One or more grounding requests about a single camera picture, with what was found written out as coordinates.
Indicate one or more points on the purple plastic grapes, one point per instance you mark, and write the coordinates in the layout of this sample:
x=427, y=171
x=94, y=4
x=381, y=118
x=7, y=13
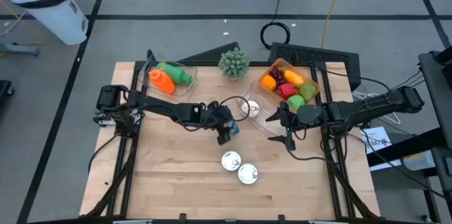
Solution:
x=277, y=75

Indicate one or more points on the green plastic apple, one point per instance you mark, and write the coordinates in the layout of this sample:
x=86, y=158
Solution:
x=296, y=102

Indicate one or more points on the green artificial succulent plant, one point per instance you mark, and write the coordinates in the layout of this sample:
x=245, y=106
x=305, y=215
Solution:
x=233, y=64

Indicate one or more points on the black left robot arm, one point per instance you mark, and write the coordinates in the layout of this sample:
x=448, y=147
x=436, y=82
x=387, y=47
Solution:
x=159, y=105

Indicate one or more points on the yellow plastic fruit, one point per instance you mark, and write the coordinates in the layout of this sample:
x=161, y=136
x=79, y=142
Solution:
x=294, y=78

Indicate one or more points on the orange plastic water bottle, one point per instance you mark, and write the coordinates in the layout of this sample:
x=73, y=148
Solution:
x=162, y=82

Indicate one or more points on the orange tinted plastic bin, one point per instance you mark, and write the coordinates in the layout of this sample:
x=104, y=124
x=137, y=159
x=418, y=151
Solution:
x=310, y=77

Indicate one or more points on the grey stand foot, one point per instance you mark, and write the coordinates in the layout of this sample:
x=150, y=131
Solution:
x=17, y=49

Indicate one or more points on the clear plastic bin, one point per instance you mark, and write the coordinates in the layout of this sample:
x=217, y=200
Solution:
x=187, y=89
x=261, y=121

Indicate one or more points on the white trash bin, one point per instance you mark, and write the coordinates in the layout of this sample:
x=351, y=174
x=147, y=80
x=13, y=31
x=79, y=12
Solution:
x=46, y=5

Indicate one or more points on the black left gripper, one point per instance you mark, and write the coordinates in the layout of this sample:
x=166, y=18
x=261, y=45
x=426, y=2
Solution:
x=220, y=116

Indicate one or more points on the red bell pepper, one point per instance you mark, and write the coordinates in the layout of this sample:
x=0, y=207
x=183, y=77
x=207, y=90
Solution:
x=286, y=91

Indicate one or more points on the black equipment stand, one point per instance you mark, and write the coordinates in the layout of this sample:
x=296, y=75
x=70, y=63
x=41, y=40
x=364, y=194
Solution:
x=438, y=86

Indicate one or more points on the orange plastic fruit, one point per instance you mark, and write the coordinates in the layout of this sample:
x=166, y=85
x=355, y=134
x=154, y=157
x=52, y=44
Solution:
x=269, y=82

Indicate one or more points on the black perforated computer case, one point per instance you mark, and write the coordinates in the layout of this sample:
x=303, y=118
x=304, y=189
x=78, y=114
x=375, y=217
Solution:
x=318, y=54

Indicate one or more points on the green plastic pear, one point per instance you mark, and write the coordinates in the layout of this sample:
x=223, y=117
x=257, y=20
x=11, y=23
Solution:
x=308, y=92

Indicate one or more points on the white box with yellow label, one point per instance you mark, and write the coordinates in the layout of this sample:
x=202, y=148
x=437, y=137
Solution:
x=418, y=160

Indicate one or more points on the green plastic water bottle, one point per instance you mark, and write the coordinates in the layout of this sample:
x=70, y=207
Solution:
x=174, y=72

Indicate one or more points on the black caster base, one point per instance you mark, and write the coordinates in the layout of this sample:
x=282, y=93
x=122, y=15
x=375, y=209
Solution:
x=5, y=88

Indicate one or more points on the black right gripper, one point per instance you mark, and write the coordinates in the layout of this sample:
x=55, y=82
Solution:
x=300, y=116

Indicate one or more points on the black equipment case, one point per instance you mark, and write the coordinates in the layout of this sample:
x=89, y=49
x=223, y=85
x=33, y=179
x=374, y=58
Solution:
x=215, y=54

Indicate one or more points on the white paper sheet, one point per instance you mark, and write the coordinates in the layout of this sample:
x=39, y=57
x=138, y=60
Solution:
x=376, y=141

